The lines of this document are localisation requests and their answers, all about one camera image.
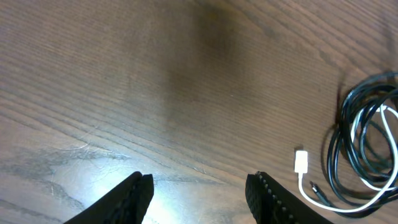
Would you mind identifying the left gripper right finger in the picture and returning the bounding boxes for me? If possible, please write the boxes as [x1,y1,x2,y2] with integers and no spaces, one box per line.
[245,171,333,224]

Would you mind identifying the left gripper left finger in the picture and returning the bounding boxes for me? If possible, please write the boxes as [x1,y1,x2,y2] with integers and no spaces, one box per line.
[65,172,154,224]

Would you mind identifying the white USB cable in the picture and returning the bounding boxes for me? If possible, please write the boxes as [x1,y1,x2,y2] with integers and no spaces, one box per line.
[294,104,398,214]

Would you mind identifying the black USB cable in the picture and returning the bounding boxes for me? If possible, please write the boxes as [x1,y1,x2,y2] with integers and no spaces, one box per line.
[310,72,398,218]

